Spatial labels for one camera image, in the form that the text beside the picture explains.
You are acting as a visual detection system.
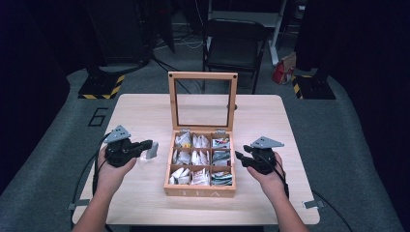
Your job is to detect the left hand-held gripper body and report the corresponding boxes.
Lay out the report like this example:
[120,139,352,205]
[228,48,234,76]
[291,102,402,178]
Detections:
[103,125,143,168]

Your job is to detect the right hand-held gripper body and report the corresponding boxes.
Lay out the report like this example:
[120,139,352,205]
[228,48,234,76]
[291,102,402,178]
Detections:
[250,135,285,176]

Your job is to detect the grey tea bag packet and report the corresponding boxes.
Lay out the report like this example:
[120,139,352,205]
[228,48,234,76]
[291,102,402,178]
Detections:
[146,141,160,160]

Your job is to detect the wooden tea box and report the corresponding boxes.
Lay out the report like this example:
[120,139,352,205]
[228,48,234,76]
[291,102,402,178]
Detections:
[163,71,239,198]

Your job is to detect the person's right hand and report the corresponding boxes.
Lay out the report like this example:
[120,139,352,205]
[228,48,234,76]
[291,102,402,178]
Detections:
[246,151,289,203]

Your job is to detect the person's left hand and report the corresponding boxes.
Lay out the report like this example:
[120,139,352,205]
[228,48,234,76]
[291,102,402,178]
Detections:
[95,149,138,194]

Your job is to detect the rows of green-printed tea bags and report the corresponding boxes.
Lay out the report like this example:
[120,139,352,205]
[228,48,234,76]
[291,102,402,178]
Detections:
[211,136,234,188]

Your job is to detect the rows of white tea bags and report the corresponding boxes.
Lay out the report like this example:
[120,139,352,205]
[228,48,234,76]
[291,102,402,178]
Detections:
[168,131,212,187]

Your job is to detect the black yellow-striped stand base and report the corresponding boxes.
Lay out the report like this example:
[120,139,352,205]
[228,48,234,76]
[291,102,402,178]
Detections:
[77,72,127,101]
[291,74,337,101]

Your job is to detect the red and brown paper bag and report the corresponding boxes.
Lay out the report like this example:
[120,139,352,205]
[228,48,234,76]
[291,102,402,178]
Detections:
[271,51,297,86]

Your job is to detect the black folding chair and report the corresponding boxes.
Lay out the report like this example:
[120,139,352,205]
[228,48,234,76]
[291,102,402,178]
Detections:
[201,18,271,95]

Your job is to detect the black cabinet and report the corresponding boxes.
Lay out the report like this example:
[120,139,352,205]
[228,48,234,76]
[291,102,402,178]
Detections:
[84,0,155,67]

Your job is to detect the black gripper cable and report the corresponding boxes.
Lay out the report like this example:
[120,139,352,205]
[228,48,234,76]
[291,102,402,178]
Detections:
[273,159,356,232]
[69,131,112,232]

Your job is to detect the grey table corner bracket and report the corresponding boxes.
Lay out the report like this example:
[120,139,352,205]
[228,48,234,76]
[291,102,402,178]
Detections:
[302,199,325,210]
[67,198,91,211]

